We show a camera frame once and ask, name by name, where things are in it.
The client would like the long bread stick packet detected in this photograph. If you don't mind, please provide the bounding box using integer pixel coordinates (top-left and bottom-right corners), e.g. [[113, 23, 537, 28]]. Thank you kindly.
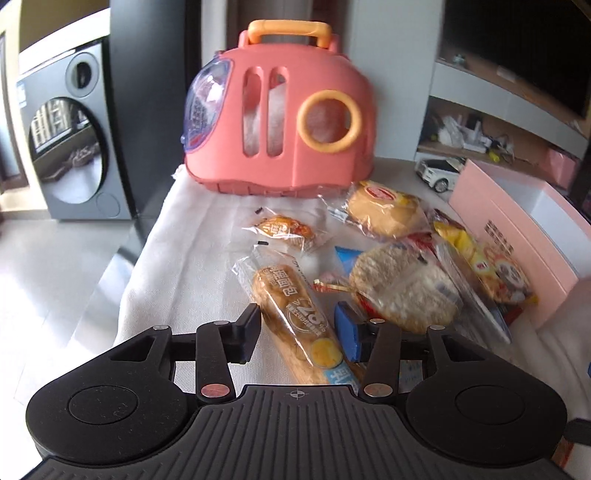
[[232, 243, 360, 391]]

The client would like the yellow chips bag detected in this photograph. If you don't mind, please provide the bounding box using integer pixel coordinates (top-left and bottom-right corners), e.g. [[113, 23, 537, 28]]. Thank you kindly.
[[429, 209, 538, 326]]

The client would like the rice cracker packet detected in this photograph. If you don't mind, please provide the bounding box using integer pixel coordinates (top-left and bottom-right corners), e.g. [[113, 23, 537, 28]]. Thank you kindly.
[[314, 237, 512, 346]]

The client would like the white table cloth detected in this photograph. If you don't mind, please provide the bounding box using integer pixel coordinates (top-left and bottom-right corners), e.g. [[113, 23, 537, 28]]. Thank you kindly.
[[116, 166, 590, 418]]

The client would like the light blue snack packet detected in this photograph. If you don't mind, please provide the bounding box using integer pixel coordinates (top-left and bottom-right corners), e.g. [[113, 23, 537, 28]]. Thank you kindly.
[[335, 246, 363, 276]]

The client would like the round bun in wrapper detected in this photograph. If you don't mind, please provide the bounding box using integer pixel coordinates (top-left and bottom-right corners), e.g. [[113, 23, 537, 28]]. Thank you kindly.
[[318, 180, 430, 240]]

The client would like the small orange pastry packet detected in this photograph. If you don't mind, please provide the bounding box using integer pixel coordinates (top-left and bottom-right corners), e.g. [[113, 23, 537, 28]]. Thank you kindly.
[[245, 214, 329, 252]]

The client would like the white toy car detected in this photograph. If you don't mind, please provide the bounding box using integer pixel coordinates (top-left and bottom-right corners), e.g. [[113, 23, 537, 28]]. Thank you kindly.
[[415, 157, 466, 194]]

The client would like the pink cardboard box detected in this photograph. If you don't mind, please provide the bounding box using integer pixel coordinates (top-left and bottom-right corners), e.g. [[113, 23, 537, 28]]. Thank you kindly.
[[449, 160, 590, 327]]

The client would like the pink toy carrier case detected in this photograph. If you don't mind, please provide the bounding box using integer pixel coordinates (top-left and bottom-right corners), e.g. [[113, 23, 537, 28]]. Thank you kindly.
[[181, 20, 377, 197]]

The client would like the grey washing machine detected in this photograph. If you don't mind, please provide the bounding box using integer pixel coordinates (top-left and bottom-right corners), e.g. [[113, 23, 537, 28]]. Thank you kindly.
[[17, 37, 132, 220]]

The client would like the white shelf unit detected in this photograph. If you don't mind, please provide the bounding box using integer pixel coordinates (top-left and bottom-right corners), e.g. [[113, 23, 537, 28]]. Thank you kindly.
[[430, 1, 590, 189]]

